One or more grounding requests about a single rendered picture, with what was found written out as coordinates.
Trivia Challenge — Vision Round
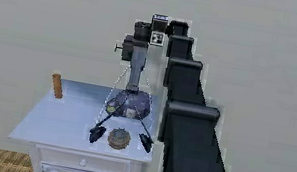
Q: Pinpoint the orange-brown cylinder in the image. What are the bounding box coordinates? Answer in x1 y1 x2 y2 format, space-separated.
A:
48 71 68 100

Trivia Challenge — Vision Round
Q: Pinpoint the brown round ridged object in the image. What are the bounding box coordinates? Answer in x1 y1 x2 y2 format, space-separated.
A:
105 126 133 153

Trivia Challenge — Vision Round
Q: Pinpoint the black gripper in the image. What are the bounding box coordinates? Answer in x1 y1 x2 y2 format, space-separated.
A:
87 15 175 155

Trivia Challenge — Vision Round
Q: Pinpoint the white bedside table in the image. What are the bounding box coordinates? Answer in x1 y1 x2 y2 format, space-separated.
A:
1 71 164 172

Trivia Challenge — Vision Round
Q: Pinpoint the blue cap with pins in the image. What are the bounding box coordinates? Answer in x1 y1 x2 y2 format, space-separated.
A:
104 85 155 124

